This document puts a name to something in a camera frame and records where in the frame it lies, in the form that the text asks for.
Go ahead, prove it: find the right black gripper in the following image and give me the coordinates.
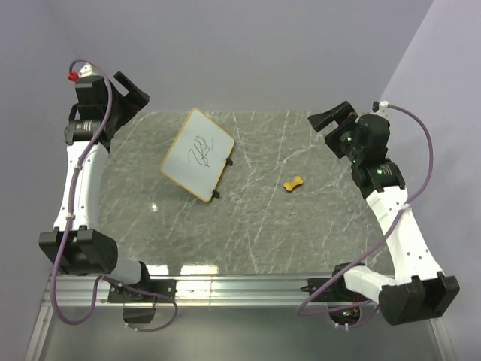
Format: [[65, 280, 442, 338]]
[[308, 102, 364, 164]]

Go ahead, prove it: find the white whiteboard with yellow frame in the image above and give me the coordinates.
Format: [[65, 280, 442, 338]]
[[160, 108, 235, 202]]

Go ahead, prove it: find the yellow bone-shaped eraser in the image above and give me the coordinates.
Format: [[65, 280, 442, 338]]
[[283, 176, 304, 193]]

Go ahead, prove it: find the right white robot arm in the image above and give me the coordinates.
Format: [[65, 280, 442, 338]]
[[297, 101, 460, 326]]

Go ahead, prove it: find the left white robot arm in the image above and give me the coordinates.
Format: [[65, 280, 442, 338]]
[[39, 63, 153, 302]]

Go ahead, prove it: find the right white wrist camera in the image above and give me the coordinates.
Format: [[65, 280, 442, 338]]
[[372, 101, 389, 116]]

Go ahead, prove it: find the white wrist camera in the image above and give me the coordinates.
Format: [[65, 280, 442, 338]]
[[372, 101, 389, 116], [67, 64, 95, 82]]

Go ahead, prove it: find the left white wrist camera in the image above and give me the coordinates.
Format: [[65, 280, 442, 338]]
[[67, 64, 95, 82]]

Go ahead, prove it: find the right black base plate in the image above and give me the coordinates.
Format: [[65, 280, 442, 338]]
[[301, 278, 367, 302]]

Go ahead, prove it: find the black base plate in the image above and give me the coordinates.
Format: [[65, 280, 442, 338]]
[[107, 278, 177, 303], [301, 278, 367, 302]]

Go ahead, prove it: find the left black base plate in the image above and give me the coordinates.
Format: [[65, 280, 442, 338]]
[[107, 278, 177, 303]]

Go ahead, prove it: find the aluminium mounting rail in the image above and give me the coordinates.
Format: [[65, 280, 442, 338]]
[[41, 273, 399, 308]]

